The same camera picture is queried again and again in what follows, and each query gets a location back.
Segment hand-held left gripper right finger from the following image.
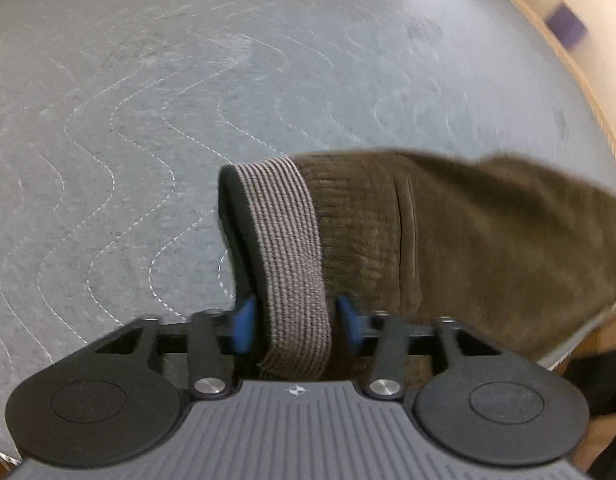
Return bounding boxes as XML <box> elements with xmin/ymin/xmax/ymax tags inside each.
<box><xmin>335</xmin><ymin>294</ymin><xmax>505</xmax><ymax>402</ymax></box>

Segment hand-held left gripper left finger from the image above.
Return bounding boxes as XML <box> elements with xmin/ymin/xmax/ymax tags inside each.
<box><xmin>94</xmin><ymin>296</ymin><xmax>260</xmax><ymax>402</ymax></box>

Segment brown corduroy pants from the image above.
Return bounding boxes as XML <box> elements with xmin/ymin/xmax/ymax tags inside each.
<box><xmin>217</xmin><ymin>147</ymin><xmax>616</xmax><ymax>382</ymax></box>

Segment grey quilted mattress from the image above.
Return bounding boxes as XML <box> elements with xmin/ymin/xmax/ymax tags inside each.
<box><xmin>0</xmin><ymin>0</ymin><xmax>616</xmax><ymax>461</ymax></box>

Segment purple box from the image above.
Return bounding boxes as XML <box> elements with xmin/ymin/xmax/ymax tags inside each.
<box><xmin>545</xmin><ymin>2</ymin><xmax>589</xmax><ymax>47</ymax></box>

